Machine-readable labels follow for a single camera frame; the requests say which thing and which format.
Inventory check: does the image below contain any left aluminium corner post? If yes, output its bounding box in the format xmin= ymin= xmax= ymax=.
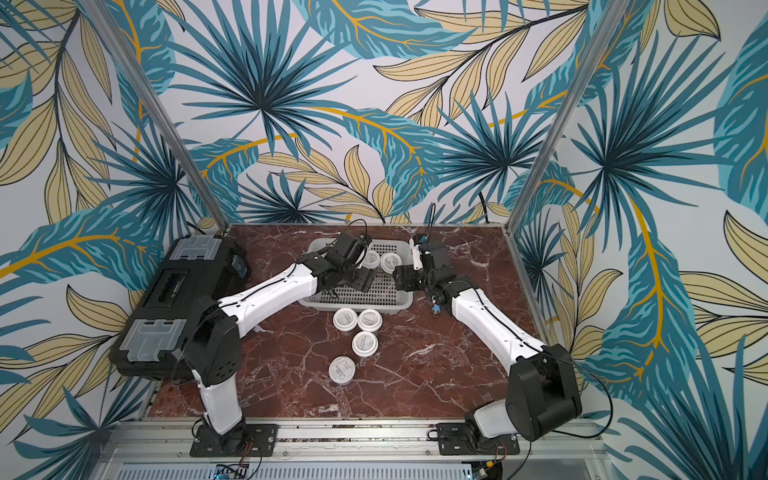
xmin=81 ymin=0 xmax=230 ymax=233

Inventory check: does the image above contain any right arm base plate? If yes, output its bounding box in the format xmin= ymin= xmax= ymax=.
xmin=427 ymin=422 xmax=520 ymax=457

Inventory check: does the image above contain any black toolbox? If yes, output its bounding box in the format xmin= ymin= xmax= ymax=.
xmin=109 ymin=235 xmax=251 ymax=380

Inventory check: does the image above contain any right aluminium corner post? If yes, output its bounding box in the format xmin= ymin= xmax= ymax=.
xmin=505 ymin=1 xmax=629 ymax=237

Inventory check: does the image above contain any white yogurt cup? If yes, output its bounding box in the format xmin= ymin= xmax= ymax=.
xmin=352 ymin=331 xmax=379 ymax=358
xmin=361 ymin=249 xmax=381 ymax=271
xmin=332 ymin=307 xmax=358 ymax=334
xmin=380 ymin=252 xmax=403 ymax=275
xmin=328 ymin=356 xmax=356 ymax=386
xmin=358 ymin=309 xmax=383 ymax=333

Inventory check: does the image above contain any aluminium corner post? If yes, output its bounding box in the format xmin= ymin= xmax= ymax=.
xmin=505 ymin=1 xmax=629 ymax=237
xmin=81 ymin=0 xmax=230 ymax=233

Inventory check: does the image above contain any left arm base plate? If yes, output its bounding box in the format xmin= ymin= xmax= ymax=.
xmin=189 ymin=423 xmax=279 ymax=458

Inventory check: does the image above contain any aluminium rail frame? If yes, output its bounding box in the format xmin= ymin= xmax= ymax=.
xmin=90 ymin=418 xmax=618 ymax=479

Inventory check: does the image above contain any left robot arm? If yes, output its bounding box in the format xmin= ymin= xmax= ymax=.
xmin=181 ymin=232 xmax=375 ymax=440

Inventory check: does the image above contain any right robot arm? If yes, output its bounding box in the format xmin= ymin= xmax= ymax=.
xmin=393 ymin=234 xmax=582 ymax=441

